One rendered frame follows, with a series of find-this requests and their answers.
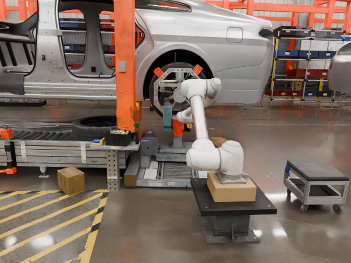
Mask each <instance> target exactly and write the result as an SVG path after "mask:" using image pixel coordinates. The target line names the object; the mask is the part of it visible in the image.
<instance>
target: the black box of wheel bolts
mask: <svg viewBox="0 0 351 263"><path fill-rule="evenodd" d="M105 135H106V146H121V147H127V146H128V145H129V144H130V143H131V130H117V129H110V130H109V131H107V132H106V133H105Z"/></svg>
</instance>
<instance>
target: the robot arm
mask: <svg viewBox="0 0 351 263"><path fill-rule="evenodd" d="M220 91H221V81H220V80H219V79H218V78H212V79H189V80H186V81H184V82H182V84H181V93H182V94H183V95H184V96H186V97H187V98H188V100H189V101H190V105H191V107H189V108H188V109H186V110H184V111H183V112H178V113H177V120H178V121H179V122H181V123H185V124H193V129H194V137H195V142H194V143H193V144H192V148H191V149H189V150H188V152H187V154H186V162H187V165H188V166H189V167H190V168H192V169H194V170H198V171H215V170H220V172H216V173H215V175H217V177H218V178H219V180H220V183H221V184H223V185H224V184H246V183H247V182H246V180H244V178H248V177H249V175H248V174H245V173H242V169H243V150H242V147H241V145H240V144H239V143H238V142H236V141H227V142H224V143H223V144H222V146H221V147H219V148H215V146H214V145H213V142H211V141H210V140H209V137H208V130H207V124H206V117H205V110H204V108H205V107H208V106H209V105H211V104H212V103H213V101H214V100H215V99H216V98H217V97H218V95H219V93H220ZM204 96H206V99H205V100H204V101H203V99H204Z"/></svg>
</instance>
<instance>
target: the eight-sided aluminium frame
mask: <svg viewBox="0 0 351 263"><path fill-rule="evenodd" d="M173 69H174V70H173ZM182 70H183V71H182ZM186 70H187V71H186ZM167 72H168V73H167ZM171 72H184V73H190V74H191V75H192V76H196V77H197V78H198V79H200V78H199V77H198V75H197V74H196V73H194V72H193V70H192V69H191V68H169V69H167V71H166V72H165V73H164V74H163V75H162V76H161V77H160V78H158V79H157V80H156V81H155V82H154V105H155V106H156V107H157V108H158V110H159V111H160V112H161V113H162V114H163V107H160V104H159V103H158V83H160V82H161V81H162V80H163V79H164V78H165V77H166V76H167V75H168V74H169V73H171ZM164 75H165V76H164ZM161 78H162V79H161ZM158 81H159V82H158ZM172 119H177V115H172Z"/></svg>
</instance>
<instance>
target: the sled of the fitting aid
mask: <svg viewBox="0 0 351 263"><path fill-rule="evenodd" d="M160 146H161V145H158V149H157V154H156V158H155V161H185V162H186V153H161V152H160Z"/></svg>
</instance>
